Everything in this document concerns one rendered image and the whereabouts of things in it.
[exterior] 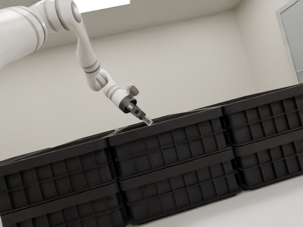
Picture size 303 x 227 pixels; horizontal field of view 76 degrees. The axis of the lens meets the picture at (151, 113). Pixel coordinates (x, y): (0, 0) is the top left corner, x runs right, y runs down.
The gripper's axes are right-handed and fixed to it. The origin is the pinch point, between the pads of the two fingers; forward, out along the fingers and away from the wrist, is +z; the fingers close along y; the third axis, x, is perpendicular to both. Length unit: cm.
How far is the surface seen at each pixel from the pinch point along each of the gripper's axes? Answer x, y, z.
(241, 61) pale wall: 231, -351, -40
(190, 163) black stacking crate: -0.9, 22.6, 21.8
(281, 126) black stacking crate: 21.5, 16.0, 33.1
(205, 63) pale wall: 172, -324, -94
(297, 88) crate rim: 31.3, 17.9, 30.2
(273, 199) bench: 5.1, 20.3, 40.3
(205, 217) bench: -7.9, 23.1, 31.6
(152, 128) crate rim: -0.3, 27.2, 9.8
